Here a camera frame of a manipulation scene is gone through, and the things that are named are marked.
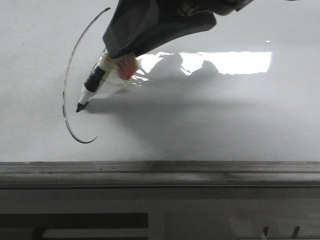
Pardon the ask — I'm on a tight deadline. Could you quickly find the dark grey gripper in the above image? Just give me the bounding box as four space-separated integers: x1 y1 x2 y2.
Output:
103 0 253 59

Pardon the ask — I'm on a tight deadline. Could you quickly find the red magnet taped to marker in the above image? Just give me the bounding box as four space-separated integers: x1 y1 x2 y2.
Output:
104 52 139 87

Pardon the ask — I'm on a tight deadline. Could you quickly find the white black whiteboard marker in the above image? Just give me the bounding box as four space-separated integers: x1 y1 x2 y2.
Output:
76 48 116 113

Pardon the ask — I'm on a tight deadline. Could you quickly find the white whiteboard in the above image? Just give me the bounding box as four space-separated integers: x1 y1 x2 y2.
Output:
0 0 320 162

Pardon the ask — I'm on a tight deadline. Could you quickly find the grey aluminium whiteboard tray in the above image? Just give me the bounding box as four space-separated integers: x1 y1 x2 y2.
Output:
0 160 320 189

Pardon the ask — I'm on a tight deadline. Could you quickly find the white cabinet below whiteboard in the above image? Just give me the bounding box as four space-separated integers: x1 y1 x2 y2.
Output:
0 187 320 240

